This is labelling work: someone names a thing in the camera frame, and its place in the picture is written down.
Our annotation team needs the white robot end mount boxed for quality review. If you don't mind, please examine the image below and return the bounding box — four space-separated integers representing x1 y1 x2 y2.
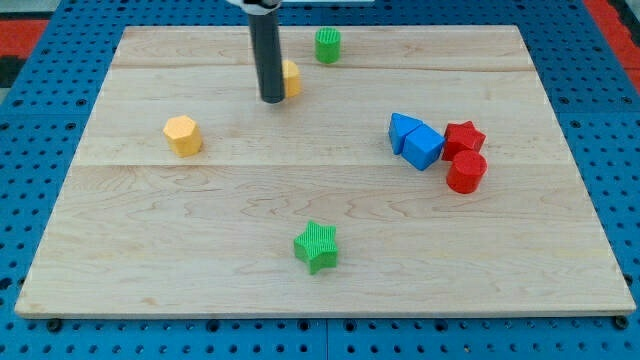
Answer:
227 0 282 13

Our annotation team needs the blue cube block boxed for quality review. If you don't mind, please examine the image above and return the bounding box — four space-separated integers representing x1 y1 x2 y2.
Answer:
401 125 445 171

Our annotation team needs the red star block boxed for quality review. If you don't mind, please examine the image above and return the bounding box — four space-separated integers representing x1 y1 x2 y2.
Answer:
441 121 486 161

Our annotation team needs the yellow heart block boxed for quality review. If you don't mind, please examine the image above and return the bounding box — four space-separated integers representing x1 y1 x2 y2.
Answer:
282 60 302 98

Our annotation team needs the wooden board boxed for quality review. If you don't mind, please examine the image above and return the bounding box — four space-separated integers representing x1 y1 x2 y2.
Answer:
15 25 636 319

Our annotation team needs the red cylinder block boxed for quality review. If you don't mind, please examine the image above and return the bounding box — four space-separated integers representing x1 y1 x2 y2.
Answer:
446 150 488 194

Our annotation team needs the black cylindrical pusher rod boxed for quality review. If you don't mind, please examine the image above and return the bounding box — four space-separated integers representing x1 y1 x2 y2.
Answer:
247 4 285 104

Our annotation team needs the blue triangle block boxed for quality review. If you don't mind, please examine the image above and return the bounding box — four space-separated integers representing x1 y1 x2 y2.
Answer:
388 113 423 155

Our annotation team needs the green cylinder block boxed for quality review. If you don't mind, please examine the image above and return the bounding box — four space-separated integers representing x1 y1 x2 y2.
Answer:
314 27 341 64

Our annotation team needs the yellow hexagon block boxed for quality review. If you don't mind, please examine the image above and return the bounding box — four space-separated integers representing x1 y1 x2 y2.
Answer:
163 115 203 157

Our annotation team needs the green star block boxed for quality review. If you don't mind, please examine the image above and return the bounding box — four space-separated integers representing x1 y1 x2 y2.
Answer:
293 221 339 275

